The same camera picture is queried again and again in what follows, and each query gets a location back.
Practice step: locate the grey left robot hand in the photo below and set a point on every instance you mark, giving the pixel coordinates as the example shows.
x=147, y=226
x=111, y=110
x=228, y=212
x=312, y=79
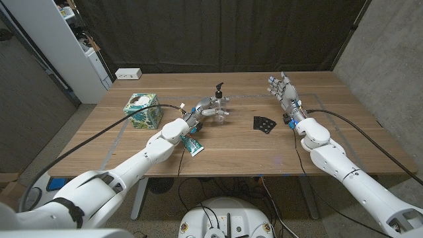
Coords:
x=205, y=107

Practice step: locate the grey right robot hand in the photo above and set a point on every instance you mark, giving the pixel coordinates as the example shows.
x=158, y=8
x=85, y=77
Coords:
x=289, y=96

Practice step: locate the clear pump dispenser bottle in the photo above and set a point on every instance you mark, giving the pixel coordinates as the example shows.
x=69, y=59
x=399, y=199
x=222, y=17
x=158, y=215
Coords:
x=218, y=119

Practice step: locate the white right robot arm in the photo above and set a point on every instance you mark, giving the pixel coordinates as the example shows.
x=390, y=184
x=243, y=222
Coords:
x=333, y=158

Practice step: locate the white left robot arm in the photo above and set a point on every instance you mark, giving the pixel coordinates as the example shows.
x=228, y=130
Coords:
x=138, y=162

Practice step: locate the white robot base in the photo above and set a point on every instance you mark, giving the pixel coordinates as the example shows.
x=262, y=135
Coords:
x=228, y=215

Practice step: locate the green red toothpaste tube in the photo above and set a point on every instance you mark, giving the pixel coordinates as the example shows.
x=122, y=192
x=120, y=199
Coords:
x=195, y=148

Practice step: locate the teal floral tissue box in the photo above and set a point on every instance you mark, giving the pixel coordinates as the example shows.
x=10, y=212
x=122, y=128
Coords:
x=142, y=115

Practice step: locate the white power strip box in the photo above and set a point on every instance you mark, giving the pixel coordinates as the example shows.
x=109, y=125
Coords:
x=128, y=73

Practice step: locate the brown cardboard box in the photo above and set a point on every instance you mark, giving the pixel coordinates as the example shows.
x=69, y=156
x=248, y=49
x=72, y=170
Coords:
x=10, y=190

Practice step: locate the black backdrop curtain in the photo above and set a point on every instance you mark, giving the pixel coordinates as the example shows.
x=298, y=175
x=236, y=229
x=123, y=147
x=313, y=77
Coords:
x=218, y=33

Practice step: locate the black round floor fan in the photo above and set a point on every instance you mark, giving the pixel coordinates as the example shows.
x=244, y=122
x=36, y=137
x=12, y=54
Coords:
x=160, y=185

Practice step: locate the black backdrop stand pole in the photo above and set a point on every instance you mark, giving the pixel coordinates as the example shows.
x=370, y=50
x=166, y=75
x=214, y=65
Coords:
x=352, y=29

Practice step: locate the grey table leg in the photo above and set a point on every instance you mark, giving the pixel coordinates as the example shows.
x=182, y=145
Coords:
x=309, y=198
x=138, y=201

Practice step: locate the white storage cabinet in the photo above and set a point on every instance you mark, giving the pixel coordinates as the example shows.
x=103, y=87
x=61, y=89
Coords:
x=59, y=43

